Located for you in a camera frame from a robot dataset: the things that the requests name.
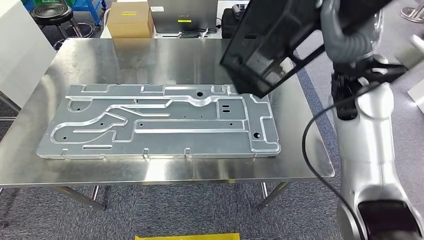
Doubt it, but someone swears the chrome stanchion base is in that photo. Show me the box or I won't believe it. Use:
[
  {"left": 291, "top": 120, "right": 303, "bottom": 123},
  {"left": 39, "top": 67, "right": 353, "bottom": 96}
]
[{"left": 400, "top": 0, "right": 424, "bottom": 24}]

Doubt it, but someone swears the white desk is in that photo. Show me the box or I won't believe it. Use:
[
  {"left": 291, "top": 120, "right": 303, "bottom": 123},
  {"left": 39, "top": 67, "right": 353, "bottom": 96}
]
[{"left": 99, "top": 0, "right": 233, "bottom": 40}]

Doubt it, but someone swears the yellow floor tape square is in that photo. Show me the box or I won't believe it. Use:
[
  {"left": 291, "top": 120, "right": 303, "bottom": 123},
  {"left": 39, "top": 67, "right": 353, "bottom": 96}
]
[{"left": 134, "top": 232, "right": 241, "bottom": 240}]

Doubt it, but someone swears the green crate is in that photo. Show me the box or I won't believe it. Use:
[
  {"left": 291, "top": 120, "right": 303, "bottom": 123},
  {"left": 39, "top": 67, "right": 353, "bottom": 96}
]
[{"left": 20, "top": 0, "right": 79, "bottom": 8}]

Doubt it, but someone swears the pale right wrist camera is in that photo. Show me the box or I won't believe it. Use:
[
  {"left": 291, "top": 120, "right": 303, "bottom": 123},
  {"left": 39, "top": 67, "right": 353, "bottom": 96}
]
[{"left": 394, "top": 33, "right": 424, "bottom": 70}]

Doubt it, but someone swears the black silver device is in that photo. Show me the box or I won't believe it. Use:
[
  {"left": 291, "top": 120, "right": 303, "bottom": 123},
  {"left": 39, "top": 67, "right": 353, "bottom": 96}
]
[{"left": 231, "top": 3, "right": 250, "bottom": 21}]

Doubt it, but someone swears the white cabinet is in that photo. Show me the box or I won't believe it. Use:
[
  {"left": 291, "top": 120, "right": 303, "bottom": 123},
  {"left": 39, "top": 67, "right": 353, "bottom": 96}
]
[{"left": 0, "top": 0, "right": 57, "bottom": 109}]

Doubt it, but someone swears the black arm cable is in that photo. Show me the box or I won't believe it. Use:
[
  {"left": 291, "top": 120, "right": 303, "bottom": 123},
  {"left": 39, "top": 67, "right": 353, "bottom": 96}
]
[{"left": 302, "top": 81, "right": 385, "bottom": 240}]

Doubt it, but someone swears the blue cart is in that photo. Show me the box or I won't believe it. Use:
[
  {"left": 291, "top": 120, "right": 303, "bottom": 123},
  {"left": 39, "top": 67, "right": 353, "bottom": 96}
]
[{"left": 71, "top": 0, "right": 109, "bottom": 28}]

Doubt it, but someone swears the white block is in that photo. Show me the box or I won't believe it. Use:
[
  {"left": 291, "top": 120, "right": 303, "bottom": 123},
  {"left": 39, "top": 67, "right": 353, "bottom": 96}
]
[{"left": 407, "top": 79, "right": 424, "bottom": 115}]

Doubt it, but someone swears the stainless steel workbench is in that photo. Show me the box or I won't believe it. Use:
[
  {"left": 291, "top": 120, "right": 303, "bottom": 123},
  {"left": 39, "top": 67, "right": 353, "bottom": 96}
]
[{"left": 0, "top": 38, "right": 335, "bottom": 213}]

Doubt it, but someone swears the black round stool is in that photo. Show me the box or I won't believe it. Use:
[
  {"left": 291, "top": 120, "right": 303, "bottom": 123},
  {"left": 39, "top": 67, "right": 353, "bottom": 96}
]
[{"left": 30, "top": 3, "right": 95, "bottom": 51}]

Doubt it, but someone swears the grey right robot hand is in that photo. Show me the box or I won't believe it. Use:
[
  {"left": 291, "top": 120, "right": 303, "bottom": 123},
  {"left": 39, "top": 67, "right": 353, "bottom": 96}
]
[{"left": 314, "top": 0, "right": 347, "bottom": 61}]

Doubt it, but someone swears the grey stamped metal plate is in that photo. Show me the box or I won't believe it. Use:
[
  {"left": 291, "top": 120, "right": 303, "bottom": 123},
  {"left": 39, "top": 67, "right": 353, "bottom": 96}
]
[{"left": 36, "top": 83, "right": 282, "bottom": 161}]

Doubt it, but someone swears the grey laptop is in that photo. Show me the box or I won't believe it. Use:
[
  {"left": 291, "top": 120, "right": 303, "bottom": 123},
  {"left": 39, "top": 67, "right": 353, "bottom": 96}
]
[{"left": 147, "top": 0, "right": 220, "bottom": 34}]

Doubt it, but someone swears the black case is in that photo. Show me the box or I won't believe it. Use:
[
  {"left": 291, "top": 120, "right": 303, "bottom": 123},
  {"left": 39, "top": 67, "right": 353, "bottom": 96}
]
[{"left": 221, "top": 8, "right": 248, "bottom": 40}]

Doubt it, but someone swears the black power cable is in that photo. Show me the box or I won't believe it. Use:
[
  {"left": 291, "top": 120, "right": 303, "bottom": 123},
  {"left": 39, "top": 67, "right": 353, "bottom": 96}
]
[{"left": 178, "top": 18, "right": 220, "bottom": 39}]

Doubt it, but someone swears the black plastic bracket part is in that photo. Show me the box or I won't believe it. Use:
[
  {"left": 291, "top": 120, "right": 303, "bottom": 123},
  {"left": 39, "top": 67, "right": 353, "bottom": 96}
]
[{"left": 220, "top": 0, "right": 395, "bottom": 99}]

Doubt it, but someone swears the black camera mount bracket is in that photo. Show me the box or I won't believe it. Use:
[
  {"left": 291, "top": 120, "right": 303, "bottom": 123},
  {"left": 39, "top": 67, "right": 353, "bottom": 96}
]
[{"left": 331, "top": 56, "right": 410, "bottom": 89}]

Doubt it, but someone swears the brown cardboard box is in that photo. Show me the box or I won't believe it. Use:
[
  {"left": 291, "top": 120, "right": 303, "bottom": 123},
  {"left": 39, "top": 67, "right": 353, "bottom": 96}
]
[{"left": 106, "top": 1, "right": 155, "bottom": 40}]

